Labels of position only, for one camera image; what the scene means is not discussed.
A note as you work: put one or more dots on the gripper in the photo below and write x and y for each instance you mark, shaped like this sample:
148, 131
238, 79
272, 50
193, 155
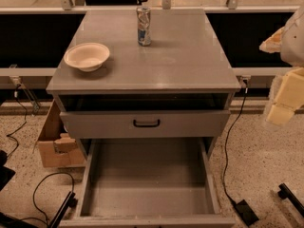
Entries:
294, 43

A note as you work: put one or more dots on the grey drawer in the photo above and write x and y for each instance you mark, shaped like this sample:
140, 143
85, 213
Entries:
148, 183
144, 124

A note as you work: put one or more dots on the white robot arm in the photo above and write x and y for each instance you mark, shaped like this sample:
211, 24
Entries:
292, 50

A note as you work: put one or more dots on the grey drawer cabinet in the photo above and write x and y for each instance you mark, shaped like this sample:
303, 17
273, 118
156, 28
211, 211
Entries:
184, 68

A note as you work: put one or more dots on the grey top drawer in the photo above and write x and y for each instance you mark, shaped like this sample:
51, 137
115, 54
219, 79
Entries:
144, 124

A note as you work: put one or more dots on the black right floor bar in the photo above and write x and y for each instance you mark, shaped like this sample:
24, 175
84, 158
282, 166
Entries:
285, 193

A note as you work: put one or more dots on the black floor bar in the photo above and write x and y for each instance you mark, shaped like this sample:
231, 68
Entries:
69, 202
285, 193

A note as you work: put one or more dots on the black power adapter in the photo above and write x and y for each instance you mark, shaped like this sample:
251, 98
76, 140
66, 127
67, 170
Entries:
246, 213

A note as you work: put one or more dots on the crushed soda can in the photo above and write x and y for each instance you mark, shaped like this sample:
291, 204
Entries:
143, 16

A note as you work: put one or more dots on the white bowl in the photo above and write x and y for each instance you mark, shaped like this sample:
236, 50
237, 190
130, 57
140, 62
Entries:
87, 56

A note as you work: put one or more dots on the cardboard box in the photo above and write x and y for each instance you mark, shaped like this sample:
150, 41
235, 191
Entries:
55, 146

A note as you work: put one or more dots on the black left floor bar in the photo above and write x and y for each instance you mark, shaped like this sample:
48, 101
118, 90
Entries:
69, 202

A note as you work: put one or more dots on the black object left edge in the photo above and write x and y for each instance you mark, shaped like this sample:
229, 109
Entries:
6, 174

